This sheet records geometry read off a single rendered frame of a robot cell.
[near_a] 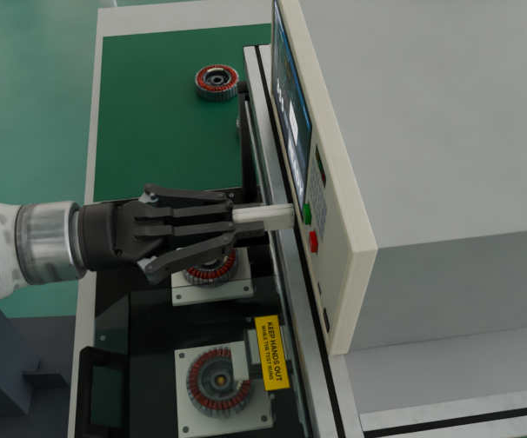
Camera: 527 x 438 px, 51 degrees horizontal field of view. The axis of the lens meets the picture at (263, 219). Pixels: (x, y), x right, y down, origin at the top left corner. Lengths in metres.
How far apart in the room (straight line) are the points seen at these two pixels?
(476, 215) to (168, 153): 0.93
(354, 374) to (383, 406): 0.04
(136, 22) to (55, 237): 1.21
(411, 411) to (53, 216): 0.42
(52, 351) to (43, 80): 1.42
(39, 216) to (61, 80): 2.26
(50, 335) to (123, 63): 0.92
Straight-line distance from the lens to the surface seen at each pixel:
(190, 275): 1.03
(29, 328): 2.02
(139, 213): 0.63
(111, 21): 1.78
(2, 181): 2.48
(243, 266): 1.07
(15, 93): 2.87
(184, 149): 1.33
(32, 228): 0.62
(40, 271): 0.63
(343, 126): 0.55
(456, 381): 0.65
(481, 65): 0.66
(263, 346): 0.68
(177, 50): 1.62
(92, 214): 0.62
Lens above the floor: 1.69
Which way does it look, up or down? 53 degrees down
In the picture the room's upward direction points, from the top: straight up
